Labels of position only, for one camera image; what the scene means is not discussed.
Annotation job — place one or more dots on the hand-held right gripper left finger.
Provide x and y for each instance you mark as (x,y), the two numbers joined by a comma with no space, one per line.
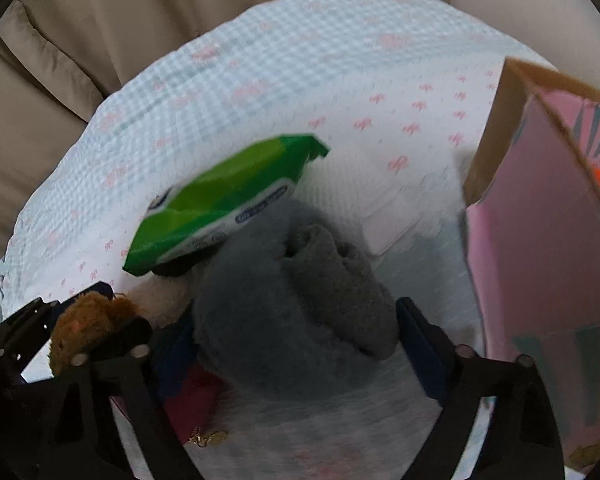
(174,360)

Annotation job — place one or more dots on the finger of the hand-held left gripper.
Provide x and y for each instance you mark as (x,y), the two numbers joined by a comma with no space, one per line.
(20,335)

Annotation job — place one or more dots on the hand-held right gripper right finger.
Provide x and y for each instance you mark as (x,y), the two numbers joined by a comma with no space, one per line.
(425,355)

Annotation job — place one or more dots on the brown plush toy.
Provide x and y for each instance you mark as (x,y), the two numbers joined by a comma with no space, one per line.
(87,327)

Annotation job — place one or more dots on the grey sock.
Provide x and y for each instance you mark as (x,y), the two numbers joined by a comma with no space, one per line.
(285,305)

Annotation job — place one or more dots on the pink cardboard box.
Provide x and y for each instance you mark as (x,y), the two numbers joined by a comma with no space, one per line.
(535,240)

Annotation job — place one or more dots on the green wet wipes packet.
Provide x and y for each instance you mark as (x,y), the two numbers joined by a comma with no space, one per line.
(215,202)

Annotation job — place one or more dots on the white textured cloth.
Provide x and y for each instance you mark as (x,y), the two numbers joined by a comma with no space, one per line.
(345,195)

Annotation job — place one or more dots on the checked blanket with pink bows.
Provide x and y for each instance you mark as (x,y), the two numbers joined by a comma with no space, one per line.
(260,85)

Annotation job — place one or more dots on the beige sofa cushion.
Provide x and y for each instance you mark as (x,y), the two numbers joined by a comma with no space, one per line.
(80,25)

